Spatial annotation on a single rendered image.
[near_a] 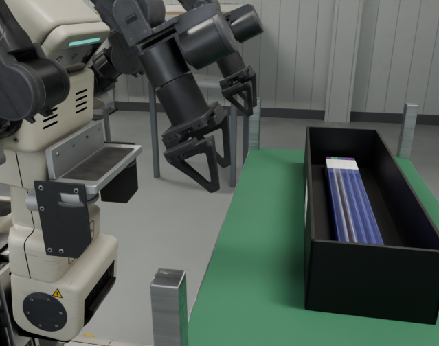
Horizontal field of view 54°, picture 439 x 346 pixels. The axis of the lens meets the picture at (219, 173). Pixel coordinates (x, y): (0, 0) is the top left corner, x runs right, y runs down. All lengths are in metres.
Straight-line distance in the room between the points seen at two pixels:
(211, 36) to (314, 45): 4.89
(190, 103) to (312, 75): 4.92
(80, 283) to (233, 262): 0.39
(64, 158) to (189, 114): 0.37
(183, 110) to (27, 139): 0.35
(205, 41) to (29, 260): 0.62
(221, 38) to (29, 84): 0.26
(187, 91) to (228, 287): 0.30
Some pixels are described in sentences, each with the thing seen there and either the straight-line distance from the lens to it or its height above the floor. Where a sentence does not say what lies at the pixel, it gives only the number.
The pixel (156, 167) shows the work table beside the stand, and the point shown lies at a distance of 3.57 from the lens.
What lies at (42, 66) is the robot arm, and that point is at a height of 1.27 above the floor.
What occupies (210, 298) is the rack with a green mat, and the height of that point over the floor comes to 0.95.
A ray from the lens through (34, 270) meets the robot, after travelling 0.99.
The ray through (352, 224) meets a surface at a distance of 0.77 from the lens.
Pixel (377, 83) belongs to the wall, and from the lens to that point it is 5.54.
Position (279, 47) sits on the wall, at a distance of 5.44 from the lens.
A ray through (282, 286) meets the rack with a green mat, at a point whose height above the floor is 0.95.
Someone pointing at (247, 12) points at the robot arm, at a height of 1.33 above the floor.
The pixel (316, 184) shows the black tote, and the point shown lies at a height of 0.96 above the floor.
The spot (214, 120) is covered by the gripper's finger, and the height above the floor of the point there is 1.20.
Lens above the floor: 1.35
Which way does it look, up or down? 22 degrees down
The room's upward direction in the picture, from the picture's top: straight up
